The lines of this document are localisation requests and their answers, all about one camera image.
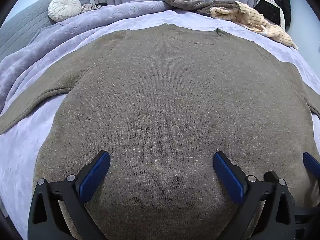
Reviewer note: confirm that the small beige crumpled cloth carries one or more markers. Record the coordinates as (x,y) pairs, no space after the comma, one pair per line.
(88,7)

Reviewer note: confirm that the grey quilted headboard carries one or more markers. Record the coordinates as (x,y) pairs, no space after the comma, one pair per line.
(20,30)

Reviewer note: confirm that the round white pleated pillow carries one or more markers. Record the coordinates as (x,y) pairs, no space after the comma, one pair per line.
(63,8)

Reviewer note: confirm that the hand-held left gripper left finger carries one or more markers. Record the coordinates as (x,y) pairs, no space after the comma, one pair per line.
(96,175)

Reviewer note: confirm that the small black object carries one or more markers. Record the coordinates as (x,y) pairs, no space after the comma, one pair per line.
(102,4)

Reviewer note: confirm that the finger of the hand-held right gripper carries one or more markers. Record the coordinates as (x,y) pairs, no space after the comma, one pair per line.
(312,163)

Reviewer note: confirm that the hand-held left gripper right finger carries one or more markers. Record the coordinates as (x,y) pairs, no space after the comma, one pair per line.
(228,176)

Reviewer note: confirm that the purple plush blanket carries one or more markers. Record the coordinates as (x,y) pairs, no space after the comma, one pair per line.
(25,155)

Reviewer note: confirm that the olive brown knit sweater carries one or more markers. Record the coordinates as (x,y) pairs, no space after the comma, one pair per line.
(160,92)

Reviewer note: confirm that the brown grey crumpled garment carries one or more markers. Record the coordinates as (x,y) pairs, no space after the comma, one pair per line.
(195,5)

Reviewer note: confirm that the cream striped garment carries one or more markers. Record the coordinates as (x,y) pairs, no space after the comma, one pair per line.
(250,17)

